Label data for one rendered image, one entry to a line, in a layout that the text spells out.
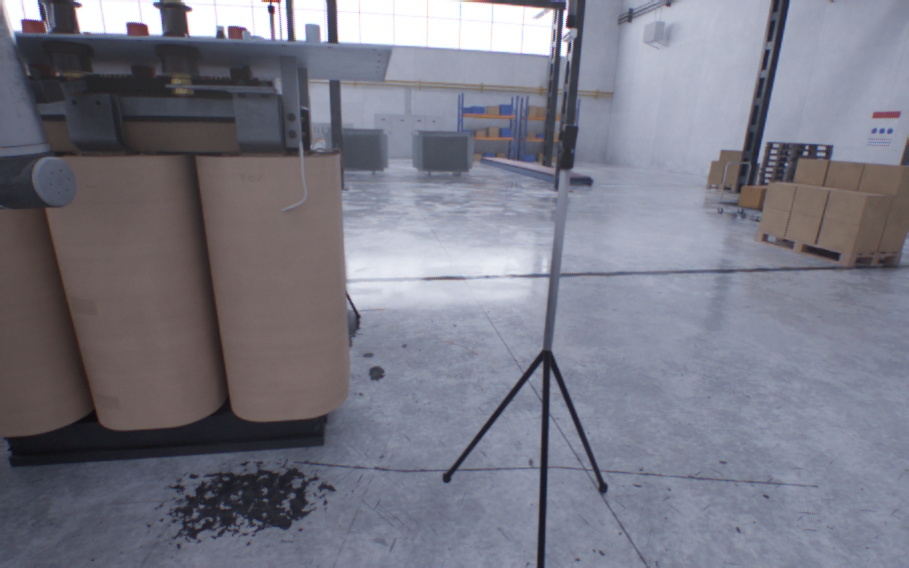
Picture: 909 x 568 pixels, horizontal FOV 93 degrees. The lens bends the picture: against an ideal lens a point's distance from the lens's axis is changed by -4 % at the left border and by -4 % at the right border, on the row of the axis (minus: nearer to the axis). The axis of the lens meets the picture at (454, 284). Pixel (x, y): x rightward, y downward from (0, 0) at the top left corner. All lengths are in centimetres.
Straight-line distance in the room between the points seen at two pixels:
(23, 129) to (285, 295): 72
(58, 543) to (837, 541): 235
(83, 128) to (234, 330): 69
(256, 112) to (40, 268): 83
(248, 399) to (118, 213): 69
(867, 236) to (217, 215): 596
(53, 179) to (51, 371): 83
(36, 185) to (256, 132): 54
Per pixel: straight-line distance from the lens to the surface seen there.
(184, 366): 170
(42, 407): 196
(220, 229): 150
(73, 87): 156
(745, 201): 886
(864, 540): 203
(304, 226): 144
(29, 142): 125
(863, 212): 611
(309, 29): 133
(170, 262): 159
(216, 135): 159
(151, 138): 165
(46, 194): 123
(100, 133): 160
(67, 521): 193
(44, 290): 184
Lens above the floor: 115
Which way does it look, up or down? 18 degrees down
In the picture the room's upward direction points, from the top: 2 degrees clockwise
